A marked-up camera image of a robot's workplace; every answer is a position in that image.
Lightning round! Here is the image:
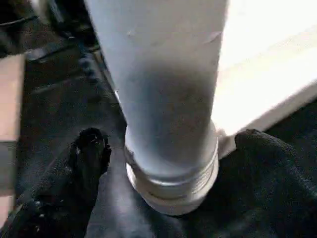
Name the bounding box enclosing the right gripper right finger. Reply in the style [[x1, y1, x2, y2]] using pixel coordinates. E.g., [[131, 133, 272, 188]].
[[218, 128, 317, 238]]

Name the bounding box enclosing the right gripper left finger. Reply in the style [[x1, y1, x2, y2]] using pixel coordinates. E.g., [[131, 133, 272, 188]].
[[0, 127, 112, 238]]

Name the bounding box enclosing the white plastic table top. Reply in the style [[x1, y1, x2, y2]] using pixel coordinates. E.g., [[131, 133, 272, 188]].
[[211, 0, 317, 160]]

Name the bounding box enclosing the white plastic table leg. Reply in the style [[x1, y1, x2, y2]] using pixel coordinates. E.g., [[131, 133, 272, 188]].
[[83, 0, 230, 217]]

